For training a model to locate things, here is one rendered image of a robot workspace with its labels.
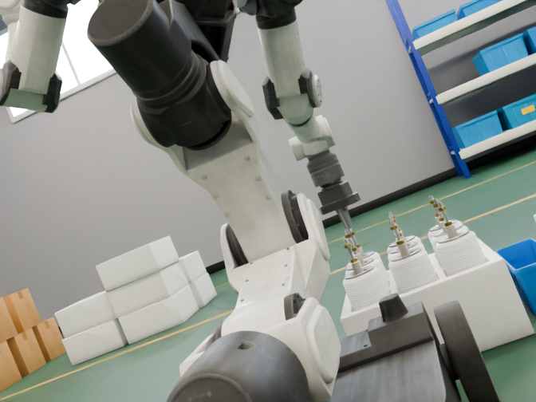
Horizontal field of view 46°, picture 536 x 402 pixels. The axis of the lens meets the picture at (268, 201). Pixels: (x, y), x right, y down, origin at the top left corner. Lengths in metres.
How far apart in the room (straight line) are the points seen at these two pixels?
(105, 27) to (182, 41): 0.12
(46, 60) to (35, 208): 6.43
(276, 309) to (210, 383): 0.27
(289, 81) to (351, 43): 5.28
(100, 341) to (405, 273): 3.01
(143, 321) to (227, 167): 3.02
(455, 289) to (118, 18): 0.93
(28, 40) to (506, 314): 1.16
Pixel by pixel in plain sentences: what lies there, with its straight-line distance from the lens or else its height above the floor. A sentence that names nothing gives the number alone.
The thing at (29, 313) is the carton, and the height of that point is 0.40.
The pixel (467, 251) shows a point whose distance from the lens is 1.51.
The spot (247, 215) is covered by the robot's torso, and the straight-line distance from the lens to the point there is 1.20.
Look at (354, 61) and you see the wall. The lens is 6.70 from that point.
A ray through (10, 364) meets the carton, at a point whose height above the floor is 0.13.
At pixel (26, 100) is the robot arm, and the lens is 1.45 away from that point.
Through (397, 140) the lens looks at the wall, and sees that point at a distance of 6.63.
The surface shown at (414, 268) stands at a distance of 1.50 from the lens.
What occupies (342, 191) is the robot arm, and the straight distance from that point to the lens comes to 1.73.
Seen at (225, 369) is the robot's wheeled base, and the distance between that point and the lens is 0.70.
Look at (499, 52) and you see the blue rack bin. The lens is 6.06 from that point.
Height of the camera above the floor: 0.50
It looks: level
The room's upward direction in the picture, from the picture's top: 23 degrees counter-clockwise
